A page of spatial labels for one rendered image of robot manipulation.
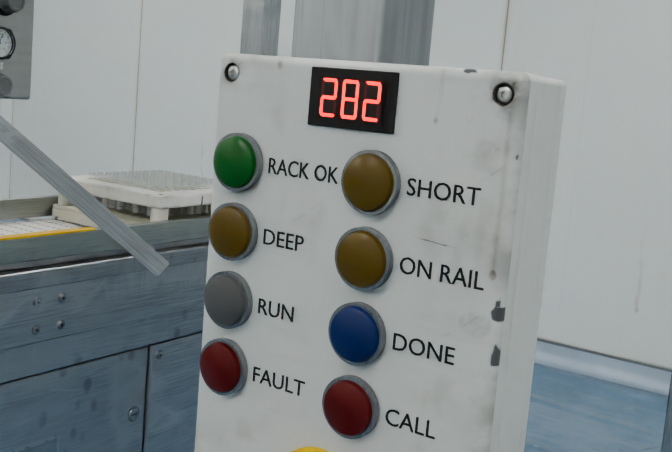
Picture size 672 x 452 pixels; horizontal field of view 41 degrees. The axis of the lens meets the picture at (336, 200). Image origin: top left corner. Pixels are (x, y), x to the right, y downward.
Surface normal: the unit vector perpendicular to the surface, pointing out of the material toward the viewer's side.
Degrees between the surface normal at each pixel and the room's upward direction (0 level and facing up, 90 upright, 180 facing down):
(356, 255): 87
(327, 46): 90
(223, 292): 87
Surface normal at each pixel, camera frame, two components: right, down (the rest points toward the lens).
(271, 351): -0.56, 0.06
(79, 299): 0.83, 0.14
